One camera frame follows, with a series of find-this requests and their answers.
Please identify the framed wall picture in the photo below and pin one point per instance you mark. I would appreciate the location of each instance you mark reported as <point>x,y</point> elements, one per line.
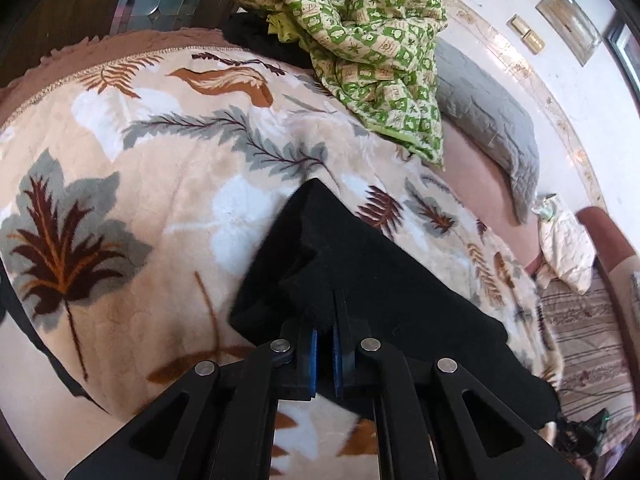
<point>624,50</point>

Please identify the black pants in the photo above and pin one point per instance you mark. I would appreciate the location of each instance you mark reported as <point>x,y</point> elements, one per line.
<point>380,270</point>

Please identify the striped beige mattress cover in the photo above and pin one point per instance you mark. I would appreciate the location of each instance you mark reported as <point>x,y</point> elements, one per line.
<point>585,340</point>

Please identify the white printed pillow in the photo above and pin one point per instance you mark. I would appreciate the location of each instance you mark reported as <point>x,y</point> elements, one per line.
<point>567,247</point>

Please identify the pink bed sheet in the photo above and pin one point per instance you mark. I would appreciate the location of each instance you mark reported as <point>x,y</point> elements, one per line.
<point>480,195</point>

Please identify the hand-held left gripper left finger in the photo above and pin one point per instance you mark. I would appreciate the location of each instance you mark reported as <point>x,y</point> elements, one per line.
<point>312,360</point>

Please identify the small pale green cloth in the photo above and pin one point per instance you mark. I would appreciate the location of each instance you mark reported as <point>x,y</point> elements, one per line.
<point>549,206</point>

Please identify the green patterned quilt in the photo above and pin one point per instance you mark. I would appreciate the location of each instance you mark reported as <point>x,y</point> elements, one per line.
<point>370,35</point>

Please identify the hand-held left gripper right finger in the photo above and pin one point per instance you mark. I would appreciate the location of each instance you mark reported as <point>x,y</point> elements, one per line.
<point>337,360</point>

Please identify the gold wall switch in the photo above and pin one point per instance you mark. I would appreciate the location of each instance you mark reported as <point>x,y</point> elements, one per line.
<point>531,40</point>
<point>516,24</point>

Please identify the brown padded bed frame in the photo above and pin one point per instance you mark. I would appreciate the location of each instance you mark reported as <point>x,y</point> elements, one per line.
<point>612,245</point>

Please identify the beige leaf print blanket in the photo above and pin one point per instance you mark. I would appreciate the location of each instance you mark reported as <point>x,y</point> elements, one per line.
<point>165,185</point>

